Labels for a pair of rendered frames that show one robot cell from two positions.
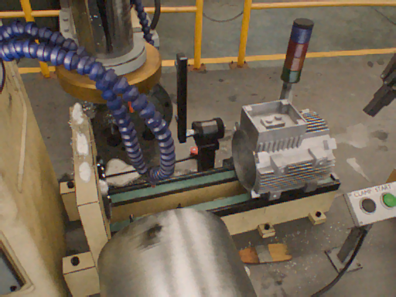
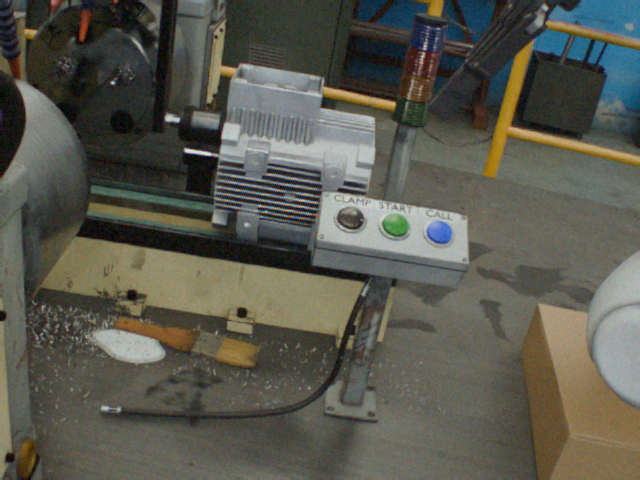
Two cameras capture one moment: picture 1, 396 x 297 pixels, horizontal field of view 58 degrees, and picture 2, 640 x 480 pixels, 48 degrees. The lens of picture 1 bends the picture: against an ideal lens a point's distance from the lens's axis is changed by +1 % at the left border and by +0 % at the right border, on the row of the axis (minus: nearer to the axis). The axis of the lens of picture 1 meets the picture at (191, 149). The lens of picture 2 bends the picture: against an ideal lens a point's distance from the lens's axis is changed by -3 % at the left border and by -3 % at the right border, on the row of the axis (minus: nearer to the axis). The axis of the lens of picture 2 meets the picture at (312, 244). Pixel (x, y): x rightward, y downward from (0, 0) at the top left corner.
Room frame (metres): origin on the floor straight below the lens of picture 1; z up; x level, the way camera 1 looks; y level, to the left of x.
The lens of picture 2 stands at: (-0.25, -0.52, 1.40)
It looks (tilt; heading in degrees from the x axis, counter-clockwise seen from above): 27 degrees down; 15
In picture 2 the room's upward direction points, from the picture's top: 10 degrees clockwise
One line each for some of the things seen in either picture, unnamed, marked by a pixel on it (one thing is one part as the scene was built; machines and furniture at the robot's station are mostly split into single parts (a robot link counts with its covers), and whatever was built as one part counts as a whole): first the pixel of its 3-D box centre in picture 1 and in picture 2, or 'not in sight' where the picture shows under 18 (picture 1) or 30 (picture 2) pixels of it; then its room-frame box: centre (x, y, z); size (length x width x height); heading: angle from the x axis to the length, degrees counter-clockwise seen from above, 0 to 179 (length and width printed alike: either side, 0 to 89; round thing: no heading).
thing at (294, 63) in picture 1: (295, 59); (416, 85); (1.01, -0.32, 1.10); 0.06 x 0.06 x 0.04
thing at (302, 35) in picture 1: (301, 32); (427, 34); (1.01, -0.32, 1.19); 0.06 x 0.06 x 0.04
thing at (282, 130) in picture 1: (271, 126); (275, 104); (0.66, -0.19, 1.11); 0.12 x 0.11 x 0.07; 107
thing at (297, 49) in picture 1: (298, 46); (422, 60); (1.01, -0.32, 1.14); 0.06 x 0.06 x 0.04
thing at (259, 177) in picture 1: (278, 152); (294, 172); (0.67, -0.23, 1.02); 0.20 x 0.19 x 0.19; 107
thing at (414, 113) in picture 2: (291, 72); (411, 109); (1.01, -0.32, 1.05); 0.06 x 0.06 x 0.04
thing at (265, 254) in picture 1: (252, 255); (187, 340); (0.50, -0.17, 0.80); 0.21 x 0.05 x 0.01; 100
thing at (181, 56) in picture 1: (182, 101); (166, 52); (0.73, 0.03, 1.12); 0.04 x 0.03 x 0.26; 108
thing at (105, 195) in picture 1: (105, 187); not in sight; (0.54, 0.20, 1.02); 0.15 x 0.02 x 0.15; 18
